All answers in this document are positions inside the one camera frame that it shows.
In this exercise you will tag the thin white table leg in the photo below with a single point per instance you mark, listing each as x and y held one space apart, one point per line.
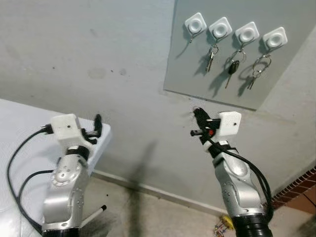
96 215

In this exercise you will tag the grey wall board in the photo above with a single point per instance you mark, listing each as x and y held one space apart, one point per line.
286 74

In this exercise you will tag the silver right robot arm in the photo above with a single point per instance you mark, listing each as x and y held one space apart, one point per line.
242 187

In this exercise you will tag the white plastic folding table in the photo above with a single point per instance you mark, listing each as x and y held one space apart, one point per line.
29 148

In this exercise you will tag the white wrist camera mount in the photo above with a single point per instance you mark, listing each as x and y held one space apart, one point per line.
66 127
229 123

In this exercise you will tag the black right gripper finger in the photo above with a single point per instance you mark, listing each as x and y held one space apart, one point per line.
200 117

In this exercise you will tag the small yellow floor litter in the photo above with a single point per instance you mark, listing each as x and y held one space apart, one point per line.
224 223

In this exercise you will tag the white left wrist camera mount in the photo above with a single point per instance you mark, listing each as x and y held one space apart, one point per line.
66 127

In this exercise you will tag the single silver hanging key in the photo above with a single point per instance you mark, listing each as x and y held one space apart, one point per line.
211 59

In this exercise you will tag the black headed car key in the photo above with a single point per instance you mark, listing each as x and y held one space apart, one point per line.
232 68

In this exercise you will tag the white square wall hook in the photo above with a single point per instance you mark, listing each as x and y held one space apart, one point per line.
274 38
247 33
195 23
220 28

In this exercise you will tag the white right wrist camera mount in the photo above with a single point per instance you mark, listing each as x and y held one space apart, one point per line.
229 123

